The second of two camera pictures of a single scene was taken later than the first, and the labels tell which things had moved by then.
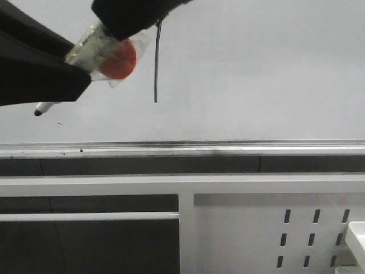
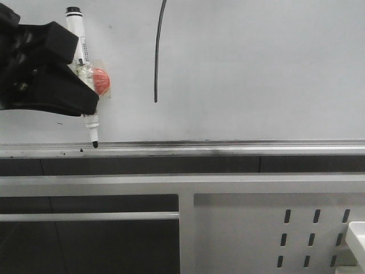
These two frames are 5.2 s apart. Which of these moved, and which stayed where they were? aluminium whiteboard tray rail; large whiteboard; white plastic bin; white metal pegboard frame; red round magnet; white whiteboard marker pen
Moved: red round magnet; white whiteboard marker pen
Stayed: white metal pegboard frame; large whiteboard; white plastic bin; aluminium whiteboard tray rail
